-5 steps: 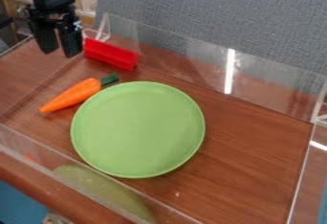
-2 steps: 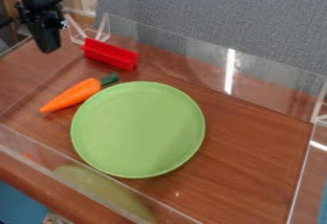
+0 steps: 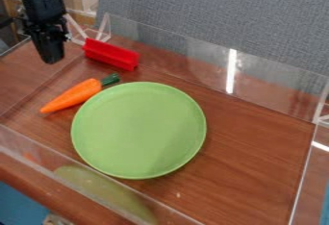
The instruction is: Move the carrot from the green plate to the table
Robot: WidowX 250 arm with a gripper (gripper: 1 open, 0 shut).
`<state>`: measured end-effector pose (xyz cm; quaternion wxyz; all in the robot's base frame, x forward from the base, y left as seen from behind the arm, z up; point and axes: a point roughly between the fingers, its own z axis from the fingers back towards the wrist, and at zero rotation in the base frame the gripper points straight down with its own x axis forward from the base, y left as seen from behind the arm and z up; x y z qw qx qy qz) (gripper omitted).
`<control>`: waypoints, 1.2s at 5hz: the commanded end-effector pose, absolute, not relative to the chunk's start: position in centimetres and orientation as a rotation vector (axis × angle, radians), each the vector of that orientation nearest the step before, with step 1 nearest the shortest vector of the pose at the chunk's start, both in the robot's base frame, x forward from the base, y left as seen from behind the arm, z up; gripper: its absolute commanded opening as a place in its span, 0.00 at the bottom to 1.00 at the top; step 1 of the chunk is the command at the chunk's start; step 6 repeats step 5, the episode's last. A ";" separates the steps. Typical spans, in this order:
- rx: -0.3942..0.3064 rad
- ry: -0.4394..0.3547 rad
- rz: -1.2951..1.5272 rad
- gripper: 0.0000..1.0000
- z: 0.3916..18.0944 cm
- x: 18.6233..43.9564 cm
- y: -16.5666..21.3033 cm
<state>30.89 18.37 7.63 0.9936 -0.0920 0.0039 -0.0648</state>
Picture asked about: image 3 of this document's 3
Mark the red plastic block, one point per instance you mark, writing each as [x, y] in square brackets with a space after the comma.
[105, 53]

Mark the green round plate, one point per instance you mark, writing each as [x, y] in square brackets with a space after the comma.
[139, 130]

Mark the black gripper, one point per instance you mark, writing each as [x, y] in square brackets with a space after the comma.
[54, 32]

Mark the orange toy carrot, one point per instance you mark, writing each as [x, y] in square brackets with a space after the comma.
[77, 93]

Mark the clear acrylic enclosure wall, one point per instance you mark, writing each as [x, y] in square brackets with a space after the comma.
[260, 172]

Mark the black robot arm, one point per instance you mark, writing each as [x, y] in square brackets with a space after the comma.
[40, 16]

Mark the clear acrylic triangular bracket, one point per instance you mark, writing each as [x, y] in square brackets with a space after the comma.
[79, 33]

